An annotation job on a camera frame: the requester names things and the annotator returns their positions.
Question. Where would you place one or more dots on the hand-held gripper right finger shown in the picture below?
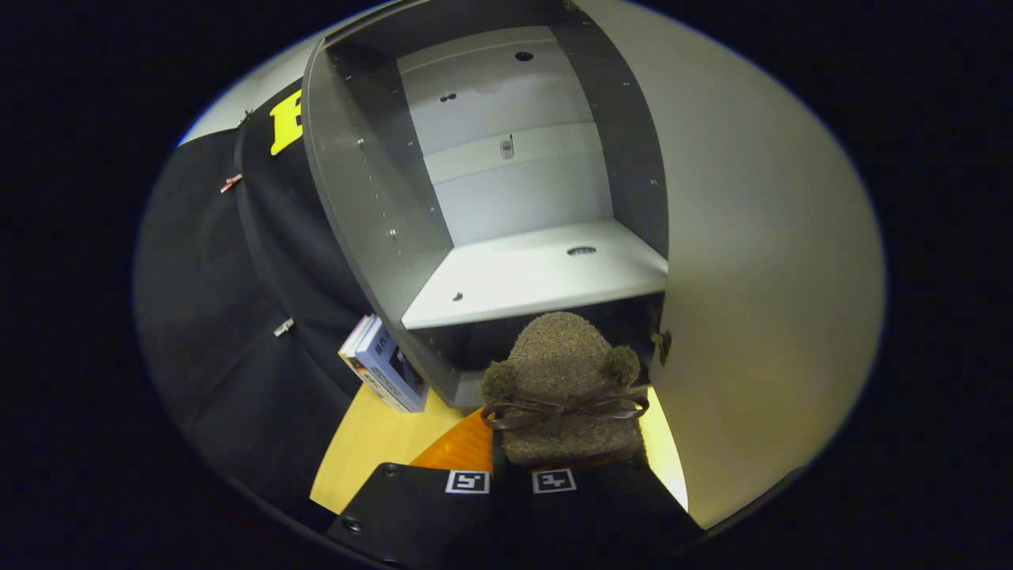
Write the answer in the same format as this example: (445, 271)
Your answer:
(601, 514)

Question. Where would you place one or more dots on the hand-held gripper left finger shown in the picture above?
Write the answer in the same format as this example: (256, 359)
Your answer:
(411, 514)

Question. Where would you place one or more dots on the brown fuzzy shoe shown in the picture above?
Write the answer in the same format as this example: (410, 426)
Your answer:
(562, 356)

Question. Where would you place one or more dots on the beige shoe cabinet door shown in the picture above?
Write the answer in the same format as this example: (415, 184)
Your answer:
(775, 277)

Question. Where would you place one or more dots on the blue cover book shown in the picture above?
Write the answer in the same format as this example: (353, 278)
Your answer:
(392, 372)

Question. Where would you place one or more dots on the white cover book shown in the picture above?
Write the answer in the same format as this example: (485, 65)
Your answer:
(356, 352)

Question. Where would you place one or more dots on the silver clip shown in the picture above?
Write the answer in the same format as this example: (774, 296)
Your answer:
(283, 327)

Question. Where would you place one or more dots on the black backdrop cloth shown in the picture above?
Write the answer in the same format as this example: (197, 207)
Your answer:
(206, 317)

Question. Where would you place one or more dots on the red clip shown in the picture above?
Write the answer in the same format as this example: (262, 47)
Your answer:
(231, 183)

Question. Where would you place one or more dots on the black binder clip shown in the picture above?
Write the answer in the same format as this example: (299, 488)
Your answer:
(244, 118)

